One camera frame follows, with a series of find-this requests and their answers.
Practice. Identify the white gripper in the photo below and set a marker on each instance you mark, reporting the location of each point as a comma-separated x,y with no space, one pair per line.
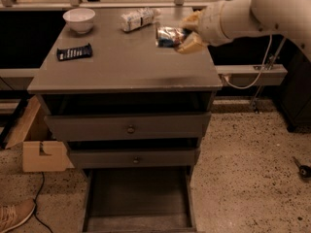
210,25

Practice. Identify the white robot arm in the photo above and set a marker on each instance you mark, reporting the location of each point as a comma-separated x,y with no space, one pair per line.
223,21

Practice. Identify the grey drawer cabinet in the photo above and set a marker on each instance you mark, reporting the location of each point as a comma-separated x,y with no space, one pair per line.
126,75

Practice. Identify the grey top drawer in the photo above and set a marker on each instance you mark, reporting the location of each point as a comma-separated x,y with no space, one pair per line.
127,127

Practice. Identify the grey drawer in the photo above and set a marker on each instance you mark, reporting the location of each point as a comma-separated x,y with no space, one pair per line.
138,200
127,127
87,159

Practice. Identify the grey middle drawer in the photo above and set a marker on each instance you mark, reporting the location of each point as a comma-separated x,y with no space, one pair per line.
87,159

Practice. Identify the grey bottom drawer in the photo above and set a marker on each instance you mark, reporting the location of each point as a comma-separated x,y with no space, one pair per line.
138,200

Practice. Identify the white plastic bottle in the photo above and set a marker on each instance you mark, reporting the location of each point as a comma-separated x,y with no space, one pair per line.
138,18

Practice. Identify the white ceramic bowl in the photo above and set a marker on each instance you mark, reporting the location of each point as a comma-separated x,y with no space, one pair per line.
80,20

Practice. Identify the black tool on floor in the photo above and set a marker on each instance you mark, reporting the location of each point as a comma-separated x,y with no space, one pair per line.
303,170

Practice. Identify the cardboard box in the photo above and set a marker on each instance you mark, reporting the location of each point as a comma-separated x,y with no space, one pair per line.
40,153

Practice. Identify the tan sneaker shoe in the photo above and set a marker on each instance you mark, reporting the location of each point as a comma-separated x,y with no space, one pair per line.
13,216

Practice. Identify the grey wall rail shelf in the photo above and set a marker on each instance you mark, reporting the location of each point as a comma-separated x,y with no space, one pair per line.
245,75

